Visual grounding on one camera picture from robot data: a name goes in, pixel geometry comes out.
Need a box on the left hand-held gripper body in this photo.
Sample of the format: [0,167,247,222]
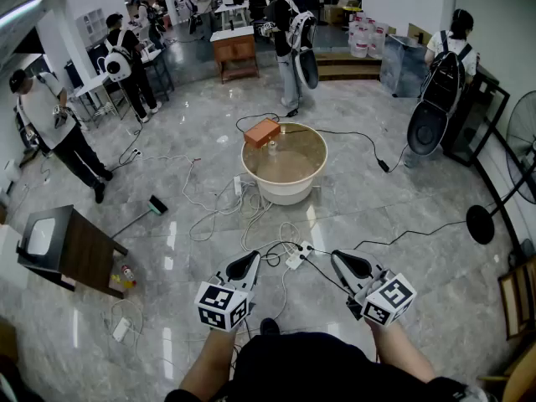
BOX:
[194,281,255,333]

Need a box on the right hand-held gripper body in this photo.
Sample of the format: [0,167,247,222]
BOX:
[346,272,418,328]

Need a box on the person's left forearm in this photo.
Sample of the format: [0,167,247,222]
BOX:
[179,327,240,398]

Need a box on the person's right forearm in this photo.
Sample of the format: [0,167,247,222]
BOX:
[367,319,436,384]

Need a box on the green-headed broom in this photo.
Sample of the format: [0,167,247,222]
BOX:
[110,194,169,240]

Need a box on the person's black shirt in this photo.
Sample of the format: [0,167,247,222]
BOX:
[165,331,489,402]

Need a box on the orange flat box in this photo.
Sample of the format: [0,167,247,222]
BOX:
[243,117,282,149]

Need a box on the dark wooden side table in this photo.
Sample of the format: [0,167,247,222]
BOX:
[16,204,129,300]

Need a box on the white tray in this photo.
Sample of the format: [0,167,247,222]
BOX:
[25,217,57,256]

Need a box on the wooden step platform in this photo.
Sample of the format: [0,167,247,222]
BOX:
[313,51,383,82]

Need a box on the white and black backpack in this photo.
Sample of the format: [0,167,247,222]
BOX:
[290,9,320,90]

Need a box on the translucent grey bin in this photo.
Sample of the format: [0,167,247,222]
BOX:
[379,34,429,99]

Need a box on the wooden cabinet with white top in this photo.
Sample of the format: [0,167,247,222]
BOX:
[209,26,260,85]

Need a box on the grey metal table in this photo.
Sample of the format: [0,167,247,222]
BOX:
[140,48,176,102]

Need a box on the stack of clear water jugs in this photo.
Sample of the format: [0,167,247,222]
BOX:
[348,10,391,59]

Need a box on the white round backpack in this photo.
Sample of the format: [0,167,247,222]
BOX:
[103,29,135,84]

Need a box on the cardboard box with black mark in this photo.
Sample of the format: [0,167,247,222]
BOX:
[407,22,433,44]

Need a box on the black office chair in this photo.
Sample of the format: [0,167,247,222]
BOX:
[245,0,269,20]

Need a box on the white cubby shelf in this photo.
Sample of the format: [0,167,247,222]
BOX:
[81,8,108,37]

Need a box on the ceiling tube light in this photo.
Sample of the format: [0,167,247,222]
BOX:
[0,0,45,29]

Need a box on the black cable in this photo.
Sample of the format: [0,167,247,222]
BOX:
[234,111,294,136]
[353,219,468,250]
[314,129,383,163]

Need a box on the white cable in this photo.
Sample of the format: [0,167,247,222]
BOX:
[142,153,263,242]

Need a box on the wooden frame chair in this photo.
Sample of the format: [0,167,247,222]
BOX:
[497,256,536,342]

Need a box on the black metal frame cabinet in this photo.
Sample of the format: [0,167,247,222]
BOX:
[442,65,512,168]

